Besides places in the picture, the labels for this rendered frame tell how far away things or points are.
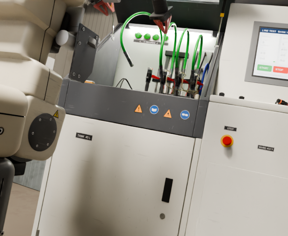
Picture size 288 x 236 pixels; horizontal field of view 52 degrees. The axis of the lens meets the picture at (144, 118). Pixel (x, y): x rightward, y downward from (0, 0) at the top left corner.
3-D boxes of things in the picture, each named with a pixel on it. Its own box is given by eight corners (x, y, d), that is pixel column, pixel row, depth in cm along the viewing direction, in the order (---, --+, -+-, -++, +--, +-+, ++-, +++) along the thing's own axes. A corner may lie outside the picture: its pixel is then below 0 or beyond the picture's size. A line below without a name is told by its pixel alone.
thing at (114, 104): (63, 112, 141) (69, 79, 141) (68, 113, 145) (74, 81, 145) (192, 136, 124) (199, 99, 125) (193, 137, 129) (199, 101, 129)
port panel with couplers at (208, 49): (185, 92, 178) (195, 42, 179) (186, 93, 181) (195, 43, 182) (207, 95, 174) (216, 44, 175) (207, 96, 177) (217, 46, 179)
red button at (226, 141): (219, 145, 117) (221, 133, 118) (219, 145, 121) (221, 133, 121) (232, 148, 116) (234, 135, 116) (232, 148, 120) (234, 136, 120)
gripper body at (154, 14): (174, 10, 125) (170, -8, 120) (163, 20, 118) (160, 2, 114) (160, 11, 128) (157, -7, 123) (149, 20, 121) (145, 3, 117)
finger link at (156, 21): (176, 28, 129) (173, 7, 123) (170, 36, 125) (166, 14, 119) (163, 28, 133) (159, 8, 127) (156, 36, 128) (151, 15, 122)
